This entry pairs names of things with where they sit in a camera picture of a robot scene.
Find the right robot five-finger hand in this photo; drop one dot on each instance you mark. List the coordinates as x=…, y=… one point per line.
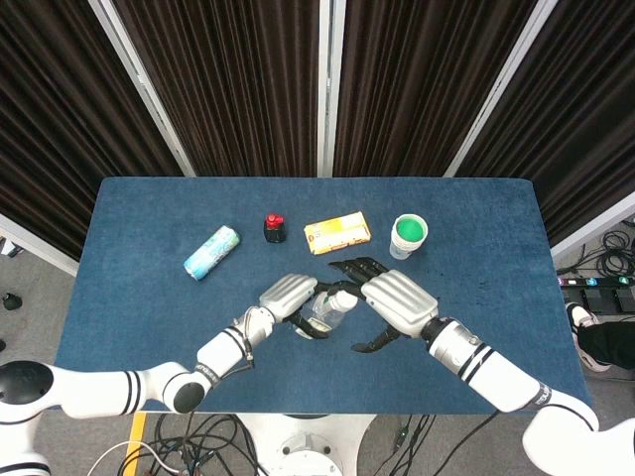
x=402, y=302

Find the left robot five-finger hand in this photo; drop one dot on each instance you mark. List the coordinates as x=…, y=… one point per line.
x=288, y=295

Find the transparent plastic bottle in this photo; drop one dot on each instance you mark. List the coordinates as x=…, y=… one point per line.
x=327, y=320

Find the white bottle cap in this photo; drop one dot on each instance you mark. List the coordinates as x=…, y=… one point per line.
x=343, y=301

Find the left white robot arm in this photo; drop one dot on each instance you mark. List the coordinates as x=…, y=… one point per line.
x=99, y=392

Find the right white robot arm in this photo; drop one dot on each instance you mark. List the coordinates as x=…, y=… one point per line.
x=496, y=377

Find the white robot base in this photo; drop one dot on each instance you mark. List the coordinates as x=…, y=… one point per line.
x=307, y=446

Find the small red-capped black bottle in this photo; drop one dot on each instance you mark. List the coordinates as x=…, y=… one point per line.
x=275, y=233

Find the white cup green lid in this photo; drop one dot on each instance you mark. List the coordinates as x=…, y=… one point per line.
x=403, y=250

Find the yellow cardboard box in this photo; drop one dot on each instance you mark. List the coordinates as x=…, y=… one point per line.
x=337, y=233

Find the blue-green white tissue pack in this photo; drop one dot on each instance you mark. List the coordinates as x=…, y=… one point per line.
x=211, y=254

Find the blue table mat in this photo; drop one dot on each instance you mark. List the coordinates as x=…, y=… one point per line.
x=347, y=387

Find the white sneaker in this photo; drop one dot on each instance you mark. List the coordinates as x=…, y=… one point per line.
x=575, y=317

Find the yellow floor tape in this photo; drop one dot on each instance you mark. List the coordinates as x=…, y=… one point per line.
x=134, y=439

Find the black trouser leg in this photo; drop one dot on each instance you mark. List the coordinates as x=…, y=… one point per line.
x=612, y=342

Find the dark brown curtain panel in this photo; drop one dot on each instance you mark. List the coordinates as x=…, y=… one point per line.
x=421, y=84
x=228, y=84
x=59, y=124
x=575, y=124

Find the black caster wheel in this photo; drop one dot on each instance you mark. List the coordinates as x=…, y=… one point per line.
x=11, y=301

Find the white frame post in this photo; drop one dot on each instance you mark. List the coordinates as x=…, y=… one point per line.
x=144, y=89
x=501, y=94
x=330, y=84

